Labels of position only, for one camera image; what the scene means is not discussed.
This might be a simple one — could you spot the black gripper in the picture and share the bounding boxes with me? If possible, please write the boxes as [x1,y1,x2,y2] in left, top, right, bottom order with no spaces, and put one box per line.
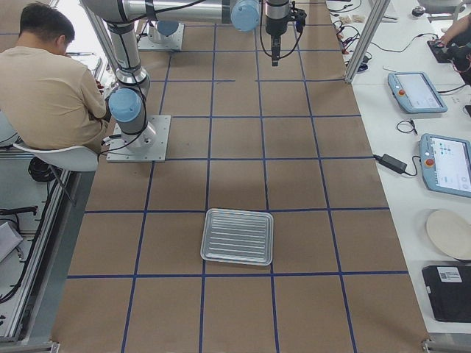
[266,16,287,66]

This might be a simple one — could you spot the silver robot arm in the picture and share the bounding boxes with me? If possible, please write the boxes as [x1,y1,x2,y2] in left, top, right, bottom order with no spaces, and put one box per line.
[84,1,306,151]

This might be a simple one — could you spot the ribbed silver metal tray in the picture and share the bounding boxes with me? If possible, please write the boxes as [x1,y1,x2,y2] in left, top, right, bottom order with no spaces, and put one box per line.
[200,208,274,266]

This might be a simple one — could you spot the far blue teach pendant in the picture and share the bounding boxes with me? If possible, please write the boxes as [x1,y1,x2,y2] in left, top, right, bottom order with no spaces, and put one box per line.
[387,71,447,114]

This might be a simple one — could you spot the blue teach pendant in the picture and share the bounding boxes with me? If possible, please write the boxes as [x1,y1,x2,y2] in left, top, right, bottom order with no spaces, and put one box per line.
[419,134,470,198]
[387,71,447,114]

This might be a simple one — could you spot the black power adapter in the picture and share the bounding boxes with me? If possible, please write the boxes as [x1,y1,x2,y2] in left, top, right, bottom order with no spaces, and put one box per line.
[373,154,407,174]

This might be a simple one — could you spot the near blue teach pendant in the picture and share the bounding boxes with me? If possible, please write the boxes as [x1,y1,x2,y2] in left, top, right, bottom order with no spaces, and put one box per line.
[419,134,470,198]

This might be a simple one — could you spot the white plastic chair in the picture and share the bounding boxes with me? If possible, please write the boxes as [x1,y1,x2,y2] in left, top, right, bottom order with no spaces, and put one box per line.
[13,141,99,204]

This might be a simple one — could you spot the seated man in beige shirt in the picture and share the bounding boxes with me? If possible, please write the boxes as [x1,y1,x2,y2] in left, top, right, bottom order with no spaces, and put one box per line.
[1,3,110,153]

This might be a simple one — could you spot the beige round plate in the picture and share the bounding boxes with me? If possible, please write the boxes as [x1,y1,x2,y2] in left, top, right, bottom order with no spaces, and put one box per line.
[426,210,470,262]

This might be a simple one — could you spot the black flat box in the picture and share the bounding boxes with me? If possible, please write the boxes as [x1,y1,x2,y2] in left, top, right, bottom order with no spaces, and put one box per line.
[422,265,470,323]

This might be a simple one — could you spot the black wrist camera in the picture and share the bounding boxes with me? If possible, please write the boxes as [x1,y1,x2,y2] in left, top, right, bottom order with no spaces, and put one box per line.
[290,7,307,34]

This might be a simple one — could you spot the aluminium frame post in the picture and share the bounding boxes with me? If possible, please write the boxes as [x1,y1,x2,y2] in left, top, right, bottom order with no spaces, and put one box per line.
[344,0,390,83]

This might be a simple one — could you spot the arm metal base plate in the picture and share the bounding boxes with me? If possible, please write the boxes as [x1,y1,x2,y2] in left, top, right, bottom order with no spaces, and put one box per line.
[138,21,185,51]
[106,115,171,163]

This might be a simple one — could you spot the black cable bundle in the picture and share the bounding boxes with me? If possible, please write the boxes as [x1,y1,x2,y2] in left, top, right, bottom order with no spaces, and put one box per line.
[28,157,56,183]

